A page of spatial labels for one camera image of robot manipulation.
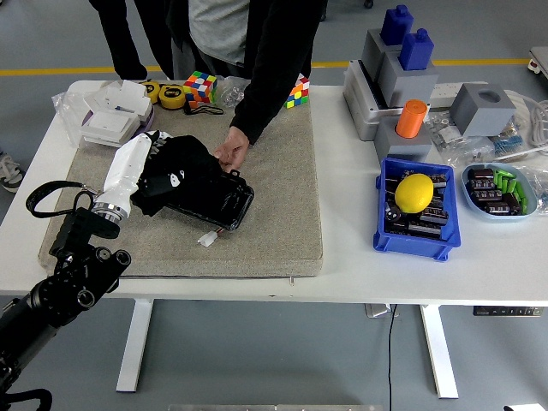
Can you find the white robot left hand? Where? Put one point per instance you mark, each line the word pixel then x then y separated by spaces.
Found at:
pixel 126 167

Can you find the person's hand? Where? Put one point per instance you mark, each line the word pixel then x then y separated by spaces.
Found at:
pixel 233 150

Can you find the black rag with white print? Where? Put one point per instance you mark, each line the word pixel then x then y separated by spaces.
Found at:
pixel 188 158

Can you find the black glossy panel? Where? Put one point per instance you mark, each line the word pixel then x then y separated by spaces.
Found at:
pixel 222 201

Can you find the person's forearm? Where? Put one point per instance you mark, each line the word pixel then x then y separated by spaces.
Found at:
pixel 263 103

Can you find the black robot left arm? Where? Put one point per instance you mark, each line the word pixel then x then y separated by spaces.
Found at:
pixel 85 227

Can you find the black table control panel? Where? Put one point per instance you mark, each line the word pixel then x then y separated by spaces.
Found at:
pixel 505 311

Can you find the purple bowl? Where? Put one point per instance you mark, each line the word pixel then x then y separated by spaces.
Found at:
pixel 148 122

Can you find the clear bag of metal parts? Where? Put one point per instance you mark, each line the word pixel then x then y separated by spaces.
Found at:
pixel 231 92

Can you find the colourful puzzle cube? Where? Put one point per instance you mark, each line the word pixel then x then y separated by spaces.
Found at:
pixel 200 87
pixel 298 94

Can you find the open white carton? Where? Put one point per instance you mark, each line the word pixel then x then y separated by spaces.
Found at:
pixel 124 96

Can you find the grey-brown mat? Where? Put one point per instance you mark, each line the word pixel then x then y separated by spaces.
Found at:
pixel 265 222

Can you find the yellow tape measure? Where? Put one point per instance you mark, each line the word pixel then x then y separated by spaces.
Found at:
pixel 171 96
pixel 152 91

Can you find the person's shoe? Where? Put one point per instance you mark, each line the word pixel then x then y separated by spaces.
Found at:
pixel 10 173

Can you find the grey block holding orange cylinder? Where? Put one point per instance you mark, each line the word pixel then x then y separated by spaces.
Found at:
pixel 402 147

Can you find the grey block holding blue bottle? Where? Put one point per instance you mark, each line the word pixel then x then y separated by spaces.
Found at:
pixel 372 51
pixel 406 85

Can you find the white table leg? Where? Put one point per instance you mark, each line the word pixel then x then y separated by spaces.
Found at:
pixel 135 342
pixel 441 355

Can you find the orange cylinder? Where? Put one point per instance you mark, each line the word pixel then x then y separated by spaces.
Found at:
pixel 411 120

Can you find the yellow lemon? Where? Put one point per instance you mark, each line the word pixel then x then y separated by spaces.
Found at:
pixel 413 192

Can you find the blue bottle-shaped block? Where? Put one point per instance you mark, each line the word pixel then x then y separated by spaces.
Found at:
pixel 417 51
pixel 396 25

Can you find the clear bag of small parts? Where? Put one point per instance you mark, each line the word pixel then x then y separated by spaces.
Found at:
pixel 445 137

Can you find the grey box under table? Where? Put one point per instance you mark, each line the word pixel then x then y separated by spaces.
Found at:
pixel 379 310

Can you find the blue plastic bin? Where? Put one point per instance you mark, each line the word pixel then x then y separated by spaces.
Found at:
pixel 449 240

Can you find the light blue bowl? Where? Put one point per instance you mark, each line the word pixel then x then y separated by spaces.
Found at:
pixel 467 194

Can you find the grey block with round hole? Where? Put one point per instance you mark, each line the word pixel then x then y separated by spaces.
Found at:
pixel 479 117

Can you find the green cylindrical battery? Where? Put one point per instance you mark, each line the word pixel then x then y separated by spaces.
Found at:
pixel 521 197
pixel 500 179
pixel 512 186

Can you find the bundle of blue resistors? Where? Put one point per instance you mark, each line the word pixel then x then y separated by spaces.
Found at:
pixel 507 143

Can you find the crumpled clear plastic bag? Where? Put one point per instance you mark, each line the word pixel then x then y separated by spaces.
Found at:
pixel 539 180

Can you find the white square switch box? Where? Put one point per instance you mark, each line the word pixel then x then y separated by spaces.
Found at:
pixel 107 124

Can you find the light grey enclosure box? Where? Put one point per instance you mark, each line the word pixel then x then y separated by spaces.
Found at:
pixel 359 111

